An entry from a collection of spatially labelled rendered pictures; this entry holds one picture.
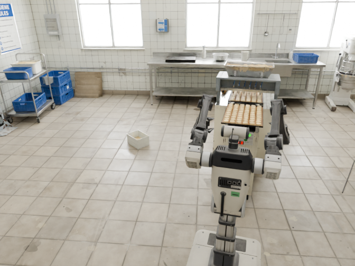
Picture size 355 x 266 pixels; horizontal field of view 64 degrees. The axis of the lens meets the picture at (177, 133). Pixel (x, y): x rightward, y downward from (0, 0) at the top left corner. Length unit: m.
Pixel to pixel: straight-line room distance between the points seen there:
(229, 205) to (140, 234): 1.26
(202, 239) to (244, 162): 0.99
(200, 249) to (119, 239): 0.84
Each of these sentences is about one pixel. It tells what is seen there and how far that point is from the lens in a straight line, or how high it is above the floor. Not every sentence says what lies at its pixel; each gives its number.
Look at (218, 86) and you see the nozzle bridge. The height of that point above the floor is 1.07.
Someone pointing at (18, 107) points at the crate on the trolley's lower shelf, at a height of 0.26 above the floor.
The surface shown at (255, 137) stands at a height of 0.78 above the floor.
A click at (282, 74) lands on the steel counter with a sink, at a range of 6.10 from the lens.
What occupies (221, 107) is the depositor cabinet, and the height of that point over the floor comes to 0.81.
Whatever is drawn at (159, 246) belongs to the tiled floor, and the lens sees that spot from 2.76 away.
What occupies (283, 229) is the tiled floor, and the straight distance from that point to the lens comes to 3.06.
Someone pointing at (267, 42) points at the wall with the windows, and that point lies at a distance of 6.55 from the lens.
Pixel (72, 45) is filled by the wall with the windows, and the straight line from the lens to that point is 7.07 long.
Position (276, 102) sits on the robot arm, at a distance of 2.04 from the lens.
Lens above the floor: 2.00
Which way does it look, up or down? 25 degrees down
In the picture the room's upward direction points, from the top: straight up
